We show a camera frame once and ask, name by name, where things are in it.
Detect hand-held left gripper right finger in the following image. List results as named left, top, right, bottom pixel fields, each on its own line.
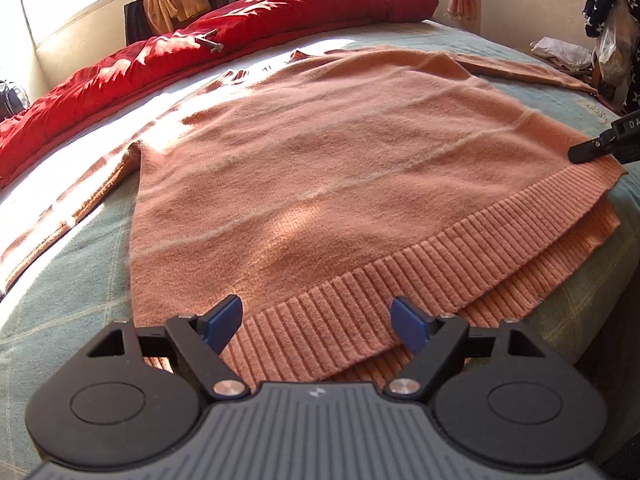
left=384, top=296, right=546, bottom=402

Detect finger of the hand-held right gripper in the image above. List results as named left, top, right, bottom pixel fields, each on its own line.
left=567, top=131, right=618, bottom=163

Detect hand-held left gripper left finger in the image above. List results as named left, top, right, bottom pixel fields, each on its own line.
left=89, top=294, right=251, bottom=402

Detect pink knit sweater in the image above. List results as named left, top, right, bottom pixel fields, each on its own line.
left=0, top=46, right=628, bottom=386

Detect orange hanging clothes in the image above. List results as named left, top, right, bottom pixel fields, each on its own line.
left=142, top=0, right=212, bottom=36

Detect clear plastic bag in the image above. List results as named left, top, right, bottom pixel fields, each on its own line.
left=592, top=0, right=640, bottom=88

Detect white cloth pile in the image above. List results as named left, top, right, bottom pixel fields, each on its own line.
left=530, top=36, right=597, bottom=72

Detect star printed dark cloth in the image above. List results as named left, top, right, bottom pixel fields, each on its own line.
left=585, top=0, right=640, bottom=38

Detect grey metal clip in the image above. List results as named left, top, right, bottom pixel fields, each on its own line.
left=192, top=29, right=224, bottom=56

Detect red quilt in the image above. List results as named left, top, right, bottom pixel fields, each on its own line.
left=0, top=0, right=440, bottom=188

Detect black backpack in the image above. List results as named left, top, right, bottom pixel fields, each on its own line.
left=0, top=79, right=32, bottom=123

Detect dark hanging cloth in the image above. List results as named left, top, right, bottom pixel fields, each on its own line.
left=124, top=0, right=151, bottom=46

